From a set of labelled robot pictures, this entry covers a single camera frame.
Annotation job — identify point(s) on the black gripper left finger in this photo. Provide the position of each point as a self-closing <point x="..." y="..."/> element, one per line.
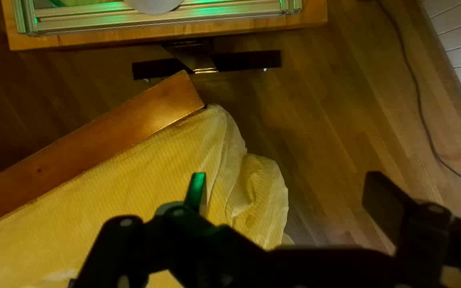
<point x="150" y="245"/>

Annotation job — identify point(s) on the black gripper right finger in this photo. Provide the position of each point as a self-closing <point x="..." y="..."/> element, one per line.
<point x="427" y="240"/>

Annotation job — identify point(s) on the yellow bed sheet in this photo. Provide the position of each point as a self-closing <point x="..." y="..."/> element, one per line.
<point x="134" y="186"/>

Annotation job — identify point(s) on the black metal stand base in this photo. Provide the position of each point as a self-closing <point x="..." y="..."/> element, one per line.
<point x="240" y="59"/>

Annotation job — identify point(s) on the wooden bunk bed frame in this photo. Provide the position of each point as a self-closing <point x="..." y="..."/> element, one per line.
<point x="91" y="138"/>

